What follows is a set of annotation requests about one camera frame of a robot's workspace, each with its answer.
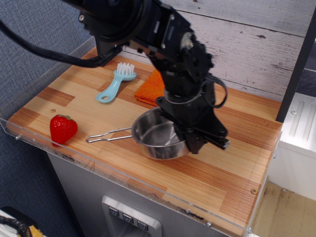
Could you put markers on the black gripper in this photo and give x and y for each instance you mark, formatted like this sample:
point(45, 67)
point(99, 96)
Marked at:
point(193, 115)

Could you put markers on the stainless steel pan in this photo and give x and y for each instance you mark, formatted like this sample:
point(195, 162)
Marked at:
point(155, 135)

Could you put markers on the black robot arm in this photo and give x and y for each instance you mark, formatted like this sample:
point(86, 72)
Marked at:
point(158, 30)

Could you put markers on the orange cloth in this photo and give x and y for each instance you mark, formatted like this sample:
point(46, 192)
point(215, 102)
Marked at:
point(151, 89)

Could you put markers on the light blue dish brush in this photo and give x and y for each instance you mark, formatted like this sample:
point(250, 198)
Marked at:
point(124, 72)

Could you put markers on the white appliance on right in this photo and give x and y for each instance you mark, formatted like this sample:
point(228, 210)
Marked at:
point(293, 164)

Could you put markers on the grey cabinet with dispenser panel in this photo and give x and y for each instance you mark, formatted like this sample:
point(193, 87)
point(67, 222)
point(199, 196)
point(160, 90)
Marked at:
point(155, 198)

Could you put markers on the red toy strawberry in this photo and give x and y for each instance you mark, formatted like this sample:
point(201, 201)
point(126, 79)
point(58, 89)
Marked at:
point(62, 129)

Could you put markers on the yellow object bottom left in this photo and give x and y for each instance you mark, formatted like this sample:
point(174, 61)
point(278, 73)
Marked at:
point(35, 232)

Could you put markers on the clear acrylic table guard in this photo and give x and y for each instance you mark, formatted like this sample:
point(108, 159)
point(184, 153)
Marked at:
point(250, 120)

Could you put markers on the black vertical post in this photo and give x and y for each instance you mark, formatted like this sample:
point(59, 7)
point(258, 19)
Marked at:
point(298, 69)

